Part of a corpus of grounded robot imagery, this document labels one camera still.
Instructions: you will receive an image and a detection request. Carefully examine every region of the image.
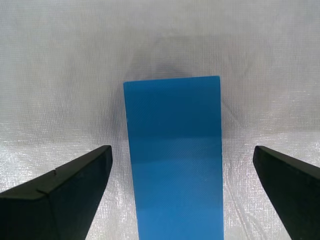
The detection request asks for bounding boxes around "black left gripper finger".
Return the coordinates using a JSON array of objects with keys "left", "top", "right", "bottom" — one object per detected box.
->
[
  {"left": 252, "top": 145, "right": 320, "bottom": 240},
  {"left": 0, "top": 145, "right": 113, "bottom": 240}
]

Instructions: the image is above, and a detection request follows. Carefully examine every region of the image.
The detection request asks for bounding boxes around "blue rectangular block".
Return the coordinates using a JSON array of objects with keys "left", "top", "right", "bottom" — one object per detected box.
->
[{"left": 122, "top": 75, "right": 224, "bottom": 240}]

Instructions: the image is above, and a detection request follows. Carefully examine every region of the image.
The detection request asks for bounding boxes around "white woven table cloth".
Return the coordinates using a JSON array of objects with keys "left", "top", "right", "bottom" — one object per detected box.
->
[{"left": 0, "top": 0, "right": 320, "bottom": 240}]

